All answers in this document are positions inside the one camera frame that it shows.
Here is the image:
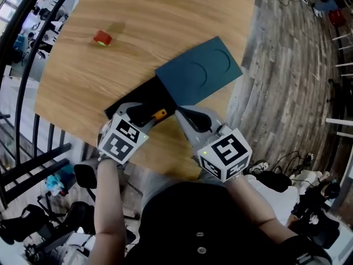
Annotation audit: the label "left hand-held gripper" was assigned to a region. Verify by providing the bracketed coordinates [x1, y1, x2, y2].
[97, 101, 161, 165]

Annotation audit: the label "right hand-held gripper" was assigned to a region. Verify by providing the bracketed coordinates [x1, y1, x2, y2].
[175, 104, 253, 183]

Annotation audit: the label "orange handled screwdriver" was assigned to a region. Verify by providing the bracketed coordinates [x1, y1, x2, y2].
[151, 108, 168, 121]

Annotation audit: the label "dark box with lid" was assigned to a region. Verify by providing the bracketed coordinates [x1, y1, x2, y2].
[104, 36, 244, 127]

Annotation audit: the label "person's right forearm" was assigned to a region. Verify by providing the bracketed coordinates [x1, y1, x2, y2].
[223, 173, 306, 250]

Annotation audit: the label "person's left forearm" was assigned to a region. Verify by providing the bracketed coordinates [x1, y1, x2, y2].
[93, 157, 127, 265]

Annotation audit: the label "person's grey trousers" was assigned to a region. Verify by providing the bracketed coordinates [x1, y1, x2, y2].
[140, 171, 226, 206]

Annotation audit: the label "white sneaker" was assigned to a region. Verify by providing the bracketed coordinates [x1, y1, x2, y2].
[248, 160, 270, 175]

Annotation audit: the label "red cube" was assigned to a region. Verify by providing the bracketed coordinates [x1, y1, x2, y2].
[93, 29, 113, 47]

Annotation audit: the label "person's black shirt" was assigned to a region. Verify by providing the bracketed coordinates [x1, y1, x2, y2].
[123, 181, 333, 265]

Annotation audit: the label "blue plastic bag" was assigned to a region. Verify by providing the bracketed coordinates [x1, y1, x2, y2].
[45, 173, 66, 197]

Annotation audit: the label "white cloth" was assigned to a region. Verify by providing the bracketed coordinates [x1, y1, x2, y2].
[244, 174, 302, 226]

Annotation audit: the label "black metal railing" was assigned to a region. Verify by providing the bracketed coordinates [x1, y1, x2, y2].
[0, 0, 83, 211]

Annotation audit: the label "black office chair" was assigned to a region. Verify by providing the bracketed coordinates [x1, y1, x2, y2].
[0, 202, 96, 259]

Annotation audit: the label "red stool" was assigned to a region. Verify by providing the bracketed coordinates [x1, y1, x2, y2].
[327, 9, 347, 28]

